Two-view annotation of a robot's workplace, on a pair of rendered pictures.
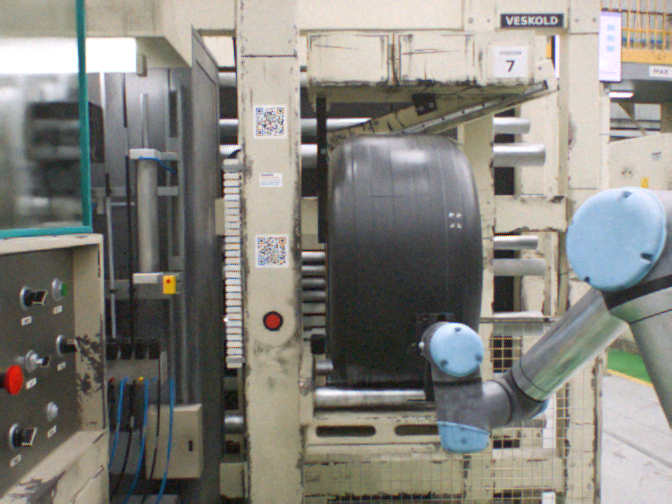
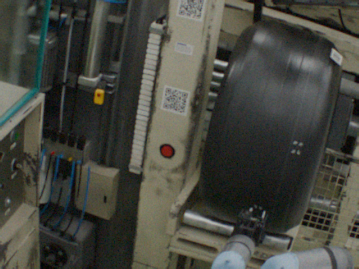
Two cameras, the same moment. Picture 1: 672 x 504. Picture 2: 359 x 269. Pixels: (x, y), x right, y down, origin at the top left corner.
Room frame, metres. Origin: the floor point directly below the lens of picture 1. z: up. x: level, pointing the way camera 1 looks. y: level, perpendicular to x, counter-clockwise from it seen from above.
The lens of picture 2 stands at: (-0.44, -0.38, 2.19)
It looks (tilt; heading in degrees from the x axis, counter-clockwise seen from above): 28 degrees down; 15
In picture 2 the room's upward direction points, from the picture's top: 10 degrees clockwise
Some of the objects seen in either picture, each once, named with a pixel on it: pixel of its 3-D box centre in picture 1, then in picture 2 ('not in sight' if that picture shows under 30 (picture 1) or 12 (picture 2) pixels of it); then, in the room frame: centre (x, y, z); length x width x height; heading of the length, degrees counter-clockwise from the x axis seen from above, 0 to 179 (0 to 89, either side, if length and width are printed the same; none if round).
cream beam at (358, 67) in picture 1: (415, 69); not in sight; (1.88, -0.23, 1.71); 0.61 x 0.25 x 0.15; 91
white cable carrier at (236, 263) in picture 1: (236, 263); (149, 97); (1.53, 0.23, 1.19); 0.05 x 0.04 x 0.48; 1
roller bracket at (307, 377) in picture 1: (308, 380); (193, 191); (1.58, 0.07, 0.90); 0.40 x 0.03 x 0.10; 1
